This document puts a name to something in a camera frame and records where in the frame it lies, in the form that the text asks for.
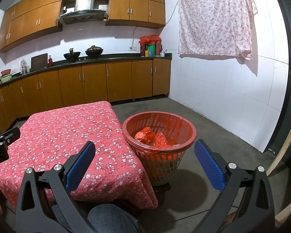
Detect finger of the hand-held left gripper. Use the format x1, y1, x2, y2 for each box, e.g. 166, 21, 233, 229
0, 127, 21, 148

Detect steel range hood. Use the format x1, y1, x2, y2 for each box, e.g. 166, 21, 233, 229
57, 0, 109, 26

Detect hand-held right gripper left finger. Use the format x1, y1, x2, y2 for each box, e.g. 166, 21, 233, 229
15, 141, 96, 233

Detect white power cable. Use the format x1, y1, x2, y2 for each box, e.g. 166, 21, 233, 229
132, 26, 140, 48

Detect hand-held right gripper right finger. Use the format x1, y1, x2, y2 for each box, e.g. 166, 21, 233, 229
193, 139, 275, 233

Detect black wok with lid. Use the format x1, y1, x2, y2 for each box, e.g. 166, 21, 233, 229
85, 45, 104, 58

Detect dark cutting board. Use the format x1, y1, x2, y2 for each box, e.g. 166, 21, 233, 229
30, 53, 48, 72

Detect wooden cabinets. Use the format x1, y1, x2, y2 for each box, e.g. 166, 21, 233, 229
0, 0, 166, 52
0, 59, 171, 127

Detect pink floral hanging sheet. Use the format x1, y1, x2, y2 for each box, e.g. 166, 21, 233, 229
176, 0, 258, 61

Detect red floral tablecloth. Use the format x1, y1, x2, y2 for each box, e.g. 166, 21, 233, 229
0, 101, 158, 209

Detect red bag on thermoses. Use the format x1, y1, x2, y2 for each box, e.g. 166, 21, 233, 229
139, 35, 162, 44

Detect person's jeans leg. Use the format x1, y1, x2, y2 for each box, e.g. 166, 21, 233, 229
51, 204, 141, 233

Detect red plastic bag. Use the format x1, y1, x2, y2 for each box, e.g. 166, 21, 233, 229
154, 131, 172, 148
134, 127, 156, 145

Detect wooden upper cabinets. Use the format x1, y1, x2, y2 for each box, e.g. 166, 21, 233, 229
0, 0, 166, 52

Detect glass jar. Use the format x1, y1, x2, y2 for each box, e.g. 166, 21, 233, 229
20, 59, 30, 75

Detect red plastic basket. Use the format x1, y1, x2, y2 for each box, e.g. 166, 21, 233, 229
122, 111, 197, 187

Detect thin wall cord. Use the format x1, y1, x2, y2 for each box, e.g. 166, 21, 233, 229
165, 2, 178, 26

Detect black countertop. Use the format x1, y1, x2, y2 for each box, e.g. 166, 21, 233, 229
0, 53, 172, 93

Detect wooden lower cabinets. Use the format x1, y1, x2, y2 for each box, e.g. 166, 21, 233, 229
0, 59, 171, 127

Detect black open wok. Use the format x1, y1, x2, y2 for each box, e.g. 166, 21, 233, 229
63, 49, 81, 62

